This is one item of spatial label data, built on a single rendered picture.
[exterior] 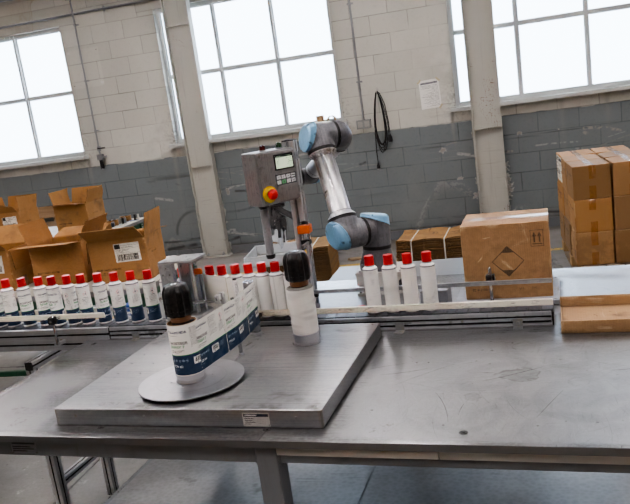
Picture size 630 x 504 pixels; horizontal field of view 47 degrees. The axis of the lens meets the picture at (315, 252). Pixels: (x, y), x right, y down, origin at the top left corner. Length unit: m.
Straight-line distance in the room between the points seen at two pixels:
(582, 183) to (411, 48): 2.92
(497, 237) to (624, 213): 3.22
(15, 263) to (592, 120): 5.65
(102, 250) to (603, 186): 3.55
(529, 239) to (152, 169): 6.68
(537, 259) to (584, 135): 5.37
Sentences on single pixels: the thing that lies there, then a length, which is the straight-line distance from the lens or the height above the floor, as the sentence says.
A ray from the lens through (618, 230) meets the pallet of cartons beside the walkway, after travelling 5.81.
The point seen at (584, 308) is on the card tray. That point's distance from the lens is 2.59.
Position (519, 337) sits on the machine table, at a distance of 2.35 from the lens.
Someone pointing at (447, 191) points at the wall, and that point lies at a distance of 7.99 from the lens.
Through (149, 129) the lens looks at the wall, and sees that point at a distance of 8.80.
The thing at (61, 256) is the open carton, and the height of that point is 0.95.
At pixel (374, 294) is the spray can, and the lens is 2.51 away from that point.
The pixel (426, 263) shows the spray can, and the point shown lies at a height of 1.05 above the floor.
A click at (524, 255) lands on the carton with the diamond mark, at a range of 2.64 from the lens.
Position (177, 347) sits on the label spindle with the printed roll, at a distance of 2.10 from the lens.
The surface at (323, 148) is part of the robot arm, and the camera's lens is 2.94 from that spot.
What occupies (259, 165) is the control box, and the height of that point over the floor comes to 1.43.
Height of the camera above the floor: 1.63
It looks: 12 degrees down
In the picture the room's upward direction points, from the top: 8 degrees counter-clockwise
